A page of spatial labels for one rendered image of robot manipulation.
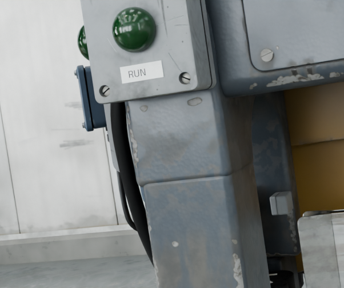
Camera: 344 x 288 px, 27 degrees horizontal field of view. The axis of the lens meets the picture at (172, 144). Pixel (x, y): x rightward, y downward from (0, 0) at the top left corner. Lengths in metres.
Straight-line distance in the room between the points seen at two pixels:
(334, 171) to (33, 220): 6.00
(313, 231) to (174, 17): 0.28
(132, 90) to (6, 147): 6.29
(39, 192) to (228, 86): 6.15
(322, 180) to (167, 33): 0.37
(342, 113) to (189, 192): 0.26
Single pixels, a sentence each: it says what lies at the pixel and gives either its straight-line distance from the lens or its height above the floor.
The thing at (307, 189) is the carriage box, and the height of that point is 1.12.
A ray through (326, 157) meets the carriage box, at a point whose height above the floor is 1.15.
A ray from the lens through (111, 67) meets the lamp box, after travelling 0.49.
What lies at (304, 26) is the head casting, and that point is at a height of 1.27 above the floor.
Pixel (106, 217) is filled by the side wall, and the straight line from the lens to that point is 6.37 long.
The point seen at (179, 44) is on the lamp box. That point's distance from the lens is 0.47.
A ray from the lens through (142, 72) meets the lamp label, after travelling 0.48.
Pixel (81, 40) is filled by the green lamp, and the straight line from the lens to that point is 0.51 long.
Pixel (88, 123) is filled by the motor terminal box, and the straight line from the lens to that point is 0.98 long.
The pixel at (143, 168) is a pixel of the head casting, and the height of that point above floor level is 1.19.
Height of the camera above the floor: 1.23
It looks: 3 degrees down
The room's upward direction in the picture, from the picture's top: 8 degrees counter-clockwise
